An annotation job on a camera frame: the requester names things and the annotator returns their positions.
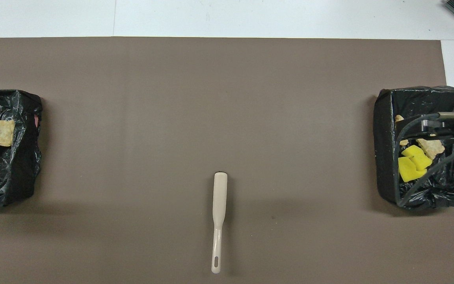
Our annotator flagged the beige handled black bristle brush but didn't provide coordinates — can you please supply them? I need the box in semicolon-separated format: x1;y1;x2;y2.
211;172;229;274

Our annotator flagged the striped orange croissant piece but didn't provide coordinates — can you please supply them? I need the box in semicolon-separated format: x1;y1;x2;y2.
395;115;409;146

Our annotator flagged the pale greenish bread chunk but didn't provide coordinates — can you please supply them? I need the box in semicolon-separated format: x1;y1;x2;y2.
416;138;446;160

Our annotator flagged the pale round bread piece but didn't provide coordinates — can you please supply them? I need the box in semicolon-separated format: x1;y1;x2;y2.
0;120;15;147

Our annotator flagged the bin lined with black bag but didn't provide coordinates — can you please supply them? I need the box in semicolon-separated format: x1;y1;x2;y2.
0;89;43;209
373;86;454;209

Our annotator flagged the brown paper table mat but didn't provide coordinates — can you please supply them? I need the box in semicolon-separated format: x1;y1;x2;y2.
0;37;454;284

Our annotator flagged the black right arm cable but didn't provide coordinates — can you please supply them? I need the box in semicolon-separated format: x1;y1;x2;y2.
393;113;454;206

